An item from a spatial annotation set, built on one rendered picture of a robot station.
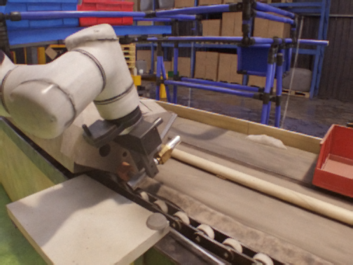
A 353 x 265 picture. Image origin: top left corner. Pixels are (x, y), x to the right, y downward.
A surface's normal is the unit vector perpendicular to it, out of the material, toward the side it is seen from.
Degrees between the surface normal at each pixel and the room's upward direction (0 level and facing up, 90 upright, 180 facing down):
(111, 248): 0
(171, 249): 0
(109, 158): 90
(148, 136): 90
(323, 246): 0
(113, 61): 81
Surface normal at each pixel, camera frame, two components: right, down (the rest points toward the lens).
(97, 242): 0.04, -0.95
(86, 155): 0.76, 0.24
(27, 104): -0.24, 0.58
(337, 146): -0.66, 0.18
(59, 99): 0.85, -0.10
